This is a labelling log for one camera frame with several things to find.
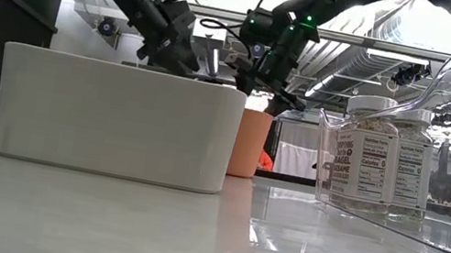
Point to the person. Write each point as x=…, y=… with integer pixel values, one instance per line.
x=266, y=161

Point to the orange plastic bin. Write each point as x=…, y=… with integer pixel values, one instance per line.
x=250, y=145

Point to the white ceiling box device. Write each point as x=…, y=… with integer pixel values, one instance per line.
x=215, y=36

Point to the white cloth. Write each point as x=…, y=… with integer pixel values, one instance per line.
x=294, y=159

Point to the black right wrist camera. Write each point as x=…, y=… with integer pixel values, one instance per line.
x=254, y=27

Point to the clear plastic bin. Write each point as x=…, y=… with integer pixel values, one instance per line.
x=443, y=235

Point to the black round ceiling camera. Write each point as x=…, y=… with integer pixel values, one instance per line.
x=258, y=50
x=107, y=26

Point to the white plastic bin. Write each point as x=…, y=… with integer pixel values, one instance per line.
x=115, y=121

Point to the long ceiling light bar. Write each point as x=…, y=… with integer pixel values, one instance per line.
x=361, y=41

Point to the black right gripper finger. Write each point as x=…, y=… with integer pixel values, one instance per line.
x=277, y=107
x=245, y=86

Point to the silver ventilation duct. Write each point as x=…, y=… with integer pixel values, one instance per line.
x=334, y=66

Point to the white plastic table sheet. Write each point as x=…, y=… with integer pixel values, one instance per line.
x=141, y=233

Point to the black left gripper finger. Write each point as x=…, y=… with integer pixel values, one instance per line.
x=176, y=62
x=148, y=50

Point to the white-lid seasoning jar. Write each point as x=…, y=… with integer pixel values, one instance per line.
x=363, y=165
x=412, y=173

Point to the black hanging fixture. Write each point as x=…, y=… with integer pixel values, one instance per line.
x=409, y=75

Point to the white cylinder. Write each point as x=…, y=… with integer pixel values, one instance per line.
x=130, y=47

